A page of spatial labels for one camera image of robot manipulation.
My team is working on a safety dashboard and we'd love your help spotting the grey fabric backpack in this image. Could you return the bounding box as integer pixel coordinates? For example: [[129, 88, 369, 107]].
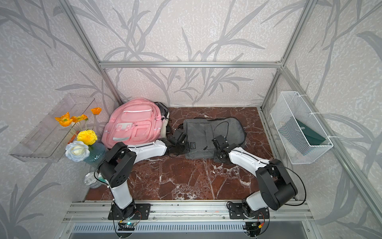
[[178, 117, 246, 159]]

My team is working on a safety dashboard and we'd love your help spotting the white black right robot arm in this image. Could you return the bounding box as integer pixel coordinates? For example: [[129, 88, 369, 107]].
[[212, 135, 298, 218]]

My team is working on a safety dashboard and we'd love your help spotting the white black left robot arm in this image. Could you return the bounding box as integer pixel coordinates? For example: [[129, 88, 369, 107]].
[[98, 129, 189, 212]]

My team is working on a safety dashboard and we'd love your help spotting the pink backpack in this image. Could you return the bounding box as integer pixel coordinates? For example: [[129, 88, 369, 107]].
[[101, 98, 169, 149]]

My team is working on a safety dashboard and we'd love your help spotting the green book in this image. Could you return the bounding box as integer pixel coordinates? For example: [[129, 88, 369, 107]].
[[279, 117, 326, 155]]

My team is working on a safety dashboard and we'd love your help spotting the teal glass vase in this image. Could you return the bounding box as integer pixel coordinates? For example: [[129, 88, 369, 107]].
[[84, 142, 106, 168]]

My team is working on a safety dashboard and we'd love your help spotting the right controller circuit board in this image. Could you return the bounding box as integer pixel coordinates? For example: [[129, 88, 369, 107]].
[[243, 222, 264, 238]]

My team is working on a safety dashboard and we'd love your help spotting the controller circuit board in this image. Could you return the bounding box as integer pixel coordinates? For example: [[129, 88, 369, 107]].
[[243, 222, 264, 238], [117, 220, 140, 232]]

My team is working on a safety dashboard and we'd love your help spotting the small orange artificial flower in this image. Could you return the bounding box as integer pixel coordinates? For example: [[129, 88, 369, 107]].
[[91, 107, 102, 116]]

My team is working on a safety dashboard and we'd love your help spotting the yellow artificial flower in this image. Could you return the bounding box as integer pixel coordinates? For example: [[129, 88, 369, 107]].
[[77, 130, 98, 145]]

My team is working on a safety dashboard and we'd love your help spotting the silver tin can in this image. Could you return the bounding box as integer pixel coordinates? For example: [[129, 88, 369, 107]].
[[84, 171, 102, 189]]

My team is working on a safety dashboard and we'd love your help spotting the left controller circuit board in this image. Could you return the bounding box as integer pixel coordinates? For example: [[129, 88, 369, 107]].
[[117, 220, 140, 232]]

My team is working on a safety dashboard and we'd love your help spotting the white artificial rose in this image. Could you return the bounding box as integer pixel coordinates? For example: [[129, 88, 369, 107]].
[[65, 141, 90, 162]]

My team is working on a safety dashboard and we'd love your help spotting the orange artificial poppy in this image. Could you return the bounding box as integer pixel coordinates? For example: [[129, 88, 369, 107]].
[[55, 112, 73, 127]]

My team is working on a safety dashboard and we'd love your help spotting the clear plastic shelf tray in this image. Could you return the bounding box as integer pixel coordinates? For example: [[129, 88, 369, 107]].
[[10, 94, 96, 163]]

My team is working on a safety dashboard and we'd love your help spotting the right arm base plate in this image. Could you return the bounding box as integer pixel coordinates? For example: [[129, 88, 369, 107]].
[[226, 201, 270, 220]]

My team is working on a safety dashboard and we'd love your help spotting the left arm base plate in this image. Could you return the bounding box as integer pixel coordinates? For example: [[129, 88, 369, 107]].
[[108, 202, 151, 221]]

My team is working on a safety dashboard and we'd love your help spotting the white wire mesh basket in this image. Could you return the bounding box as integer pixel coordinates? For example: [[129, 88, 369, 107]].
[[271, 91, 333, 164]]

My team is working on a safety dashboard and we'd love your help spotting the aluminium mounting rail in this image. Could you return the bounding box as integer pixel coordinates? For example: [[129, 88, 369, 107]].
[[63, 200, 314, 223]]

